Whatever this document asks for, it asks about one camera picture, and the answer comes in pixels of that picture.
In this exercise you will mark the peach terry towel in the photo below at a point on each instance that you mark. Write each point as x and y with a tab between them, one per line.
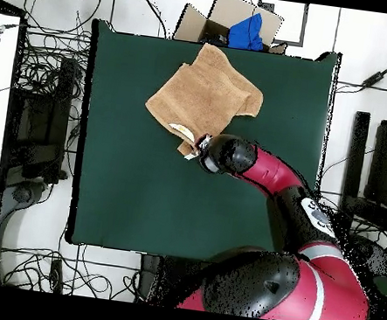
202	94

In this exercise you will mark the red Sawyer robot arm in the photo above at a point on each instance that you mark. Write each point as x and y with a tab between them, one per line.
272	174

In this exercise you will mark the dark green table cloth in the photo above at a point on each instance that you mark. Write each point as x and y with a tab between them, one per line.
122	193

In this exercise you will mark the brown cardboard box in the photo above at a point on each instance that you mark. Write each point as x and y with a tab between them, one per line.
193	26

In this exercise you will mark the blue cloth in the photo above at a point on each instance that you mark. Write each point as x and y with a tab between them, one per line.
245	33

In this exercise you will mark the black upright bar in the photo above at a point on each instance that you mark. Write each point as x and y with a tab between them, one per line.
355	163

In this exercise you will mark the black equipment case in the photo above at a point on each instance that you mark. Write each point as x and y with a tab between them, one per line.
40	122

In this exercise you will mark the black power adapter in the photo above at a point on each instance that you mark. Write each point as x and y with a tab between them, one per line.
373	79

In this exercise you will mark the grey rectangular frame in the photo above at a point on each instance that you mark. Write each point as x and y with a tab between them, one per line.
303	26

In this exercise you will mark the black pedestal foot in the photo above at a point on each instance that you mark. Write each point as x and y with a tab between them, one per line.
374	258
21	193

